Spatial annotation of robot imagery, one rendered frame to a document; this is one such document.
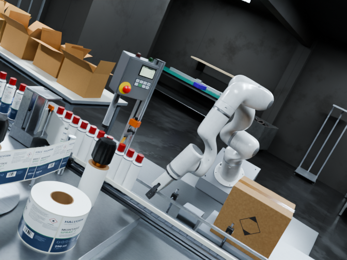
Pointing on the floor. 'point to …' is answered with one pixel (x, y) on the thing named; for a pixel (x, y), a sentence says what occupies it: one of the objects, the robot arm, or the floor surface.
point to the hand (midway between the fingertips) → (150, 194)
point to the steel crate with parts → (261, 132)
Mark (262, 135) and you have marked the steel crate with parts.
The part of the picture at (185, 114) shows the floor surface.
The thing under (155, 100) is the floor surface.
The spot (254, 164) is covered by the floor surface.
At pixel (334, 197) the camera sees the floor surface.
